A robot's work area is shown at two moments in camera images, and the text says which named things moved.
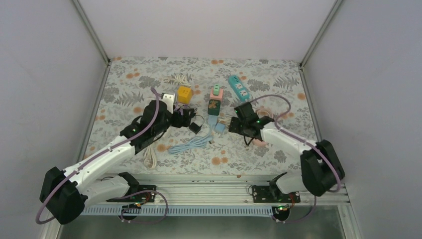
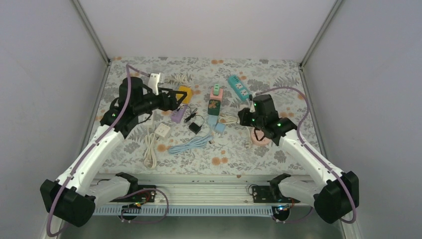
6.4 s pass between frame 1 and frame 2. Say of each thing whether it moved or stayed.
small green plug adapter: stayed
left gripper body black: moved
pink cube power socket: stayed
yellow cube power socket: stayed
